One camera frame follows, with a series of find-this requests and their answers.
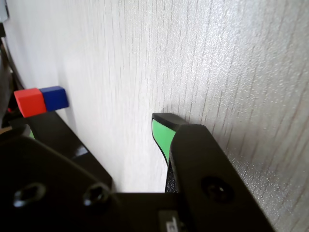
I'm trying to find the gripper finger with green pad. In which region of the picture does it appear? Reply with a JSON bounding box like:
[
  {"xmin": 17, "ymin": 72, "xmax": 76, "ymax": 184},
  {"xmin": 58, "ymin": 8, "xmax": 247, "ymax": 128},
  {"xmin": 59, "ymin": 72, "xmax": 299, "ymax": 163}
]
[{"xmin": 151, "ymin": 112, "xmax": 276, "ymax": 232}]

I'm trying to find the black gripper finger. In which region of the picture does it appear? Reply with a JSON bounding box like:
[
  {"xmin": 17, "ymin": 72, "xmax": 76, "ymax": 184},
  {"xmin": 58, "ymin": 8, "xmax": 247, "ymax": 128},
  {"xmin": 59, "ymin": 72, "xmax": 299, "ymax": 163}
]
[{"xmin": 0, "ymin": 124, "xmax": 137, "ymax": 232}]

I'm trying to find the red cube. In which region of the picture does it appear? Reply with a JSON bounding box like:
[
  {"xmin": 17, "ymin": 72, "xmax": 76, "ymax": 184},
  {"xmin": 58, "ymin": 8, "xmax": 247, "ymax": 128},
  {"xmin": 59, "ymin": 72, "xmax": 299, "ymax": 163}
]
[{"xmin": 14, "ymin": 87, "xmax": 48, "ymax": 118}]

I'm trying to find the blue cube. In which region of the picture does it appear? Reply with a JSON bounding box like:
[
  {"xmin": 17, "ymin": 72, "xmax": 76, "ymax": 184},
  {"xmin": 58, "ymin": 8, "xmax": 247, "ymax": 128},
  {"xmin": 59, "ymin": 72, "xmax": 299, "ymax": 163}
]
[{"xmin": 39, "ymin": 86, "xmax": 70, "ymax": 113}]

